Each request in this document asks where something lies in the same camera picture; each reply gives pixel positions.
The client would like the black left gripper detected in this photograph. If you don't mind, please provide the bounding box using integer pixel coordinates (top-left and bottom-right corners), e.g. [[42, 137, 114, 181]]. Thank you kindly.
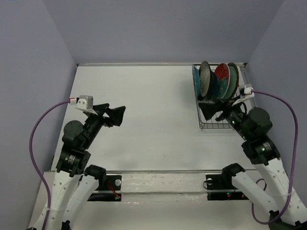
[[83, 103, 127, 148]]

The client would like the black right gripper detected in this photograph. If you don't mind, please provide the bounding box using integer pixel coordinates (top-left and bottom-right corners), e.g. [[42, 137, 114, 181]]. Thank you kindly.
[[198, 93, 251, 139]]

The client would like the navy leaf shaped dish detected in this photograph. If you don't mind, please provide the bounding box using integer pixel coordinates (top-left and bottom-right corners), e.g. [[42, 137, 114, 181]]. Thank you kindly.
[[211, 71, 223, 99]]

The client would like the teal scalloped plate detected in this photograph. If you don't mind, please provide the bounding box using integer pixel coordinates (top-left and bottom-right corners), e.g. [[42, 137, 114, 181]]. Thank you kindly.
[[192, 65, 201, 99]]

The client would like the red teal floral plate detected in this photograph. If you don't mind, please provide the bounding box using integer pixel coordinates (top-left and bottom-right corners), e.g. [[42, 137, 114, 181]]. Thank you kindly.
[[214, 63, 230, 98]]

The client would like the silver rimmed cream plate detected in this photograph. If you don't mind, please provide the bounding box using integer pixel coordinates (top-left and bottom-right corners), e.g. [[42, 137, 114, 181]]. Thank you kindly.
[[198, 61, 213, 101]]

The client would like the dark teal round plate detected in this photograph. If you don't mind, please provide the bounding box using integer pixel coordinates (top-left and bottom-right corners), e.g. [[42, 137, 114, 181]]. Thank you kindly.
[[227, 62, 241, 99]]

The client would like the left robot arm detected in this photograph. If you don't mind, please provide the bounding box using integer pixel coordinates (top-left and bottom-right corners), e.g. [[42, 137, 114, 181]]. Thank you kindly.
[[31, 98, 126, 230]]

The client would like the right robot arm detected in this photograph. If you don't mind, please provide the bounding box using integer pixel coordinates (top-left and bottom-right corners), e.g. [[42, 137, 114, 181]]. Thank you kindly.
[[199, 100, 307, 230]]

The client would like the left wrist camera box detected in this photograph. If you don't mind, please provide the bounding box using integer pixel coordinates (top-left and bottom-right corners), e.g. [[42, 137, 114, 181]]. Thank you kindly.
[[69, 95, 94, 113]]

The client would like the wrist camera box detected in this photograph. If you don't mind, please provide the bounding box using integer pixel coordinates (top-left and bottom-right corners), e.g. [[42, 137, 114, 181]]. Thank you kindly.
[[232, 84, 254, 106], [69, 95, 94, 113]]

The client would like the black wire dish rack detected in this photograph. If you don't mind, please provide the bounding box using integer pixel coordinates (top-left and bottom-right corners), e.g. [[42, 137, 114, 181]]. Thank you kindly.
[[191, 63, 256, 131]]

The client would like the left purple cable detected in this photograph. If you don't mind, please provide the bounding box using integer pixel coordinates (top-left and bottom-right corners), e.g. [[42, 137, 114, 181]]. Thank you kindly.
[[29, 100, 72, 230]]

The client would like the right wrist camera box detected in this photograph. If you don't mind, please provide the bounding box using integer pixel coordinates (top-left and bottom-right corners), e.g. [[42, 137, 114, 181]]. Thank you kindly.
[[232, 84, 254, 106]]

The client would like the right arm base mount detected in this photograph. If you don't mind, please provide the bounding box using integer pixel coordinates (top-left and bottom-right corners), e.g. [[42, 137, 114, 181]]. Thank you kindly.
[[203, 174, 248, 201]]

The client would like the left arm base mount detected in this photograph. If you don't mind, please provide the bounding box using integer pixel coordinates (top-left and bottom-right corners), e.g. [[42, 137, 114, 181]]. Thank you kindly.
[[88, 174, 122, 202]]

